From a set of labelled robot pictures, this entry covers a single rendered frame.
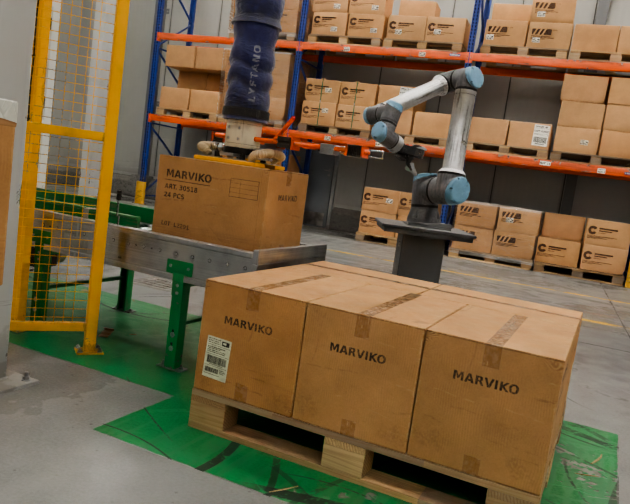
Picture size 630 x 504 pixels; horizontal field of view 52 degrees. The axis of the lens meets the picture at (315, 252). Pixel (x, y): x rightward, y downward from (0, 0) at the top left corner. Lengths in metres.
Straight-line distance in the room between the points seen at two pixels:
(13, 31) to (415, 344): 1.75
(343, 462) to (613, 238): 8.12
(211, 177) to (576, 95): 7.63
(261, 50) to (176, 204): 0.81
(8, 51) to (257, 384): 1.45
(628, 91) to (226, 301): 8.39
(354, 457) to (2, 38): 1.85
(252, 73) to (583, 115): 7.40
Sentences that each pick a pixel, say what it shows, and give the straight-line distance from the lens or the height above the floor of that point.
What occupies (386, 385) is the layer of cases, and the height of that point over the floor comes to 0.34.
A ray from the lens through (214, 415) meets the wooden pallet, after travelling 2.39.
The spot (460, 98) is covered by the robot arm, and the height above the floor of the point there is 1.45.
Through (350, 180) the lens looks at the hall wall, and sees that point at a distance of 11.79.
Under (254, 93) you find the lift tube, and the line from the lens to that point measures 3.12.
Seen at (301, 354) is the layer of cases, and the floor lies 0.37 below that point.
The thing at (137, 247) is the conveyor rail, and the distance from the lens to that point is 3.08.
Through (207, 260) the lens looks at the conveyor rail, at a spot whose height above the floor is 0.52.
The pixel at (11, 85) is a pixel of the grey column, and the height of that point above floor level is 1.12.
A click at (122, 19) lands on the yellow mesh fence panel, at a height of 1.50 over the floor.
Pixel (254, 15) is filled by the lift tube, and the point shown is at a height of 1.63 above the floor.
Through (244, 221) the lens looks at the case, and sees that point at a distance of 2.92.
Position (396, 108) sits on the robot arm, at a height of 1.32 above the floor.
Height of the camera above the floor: 0.96
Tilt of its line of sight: 7 degrees down
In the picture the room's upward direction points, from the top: 8 degrees clockwise
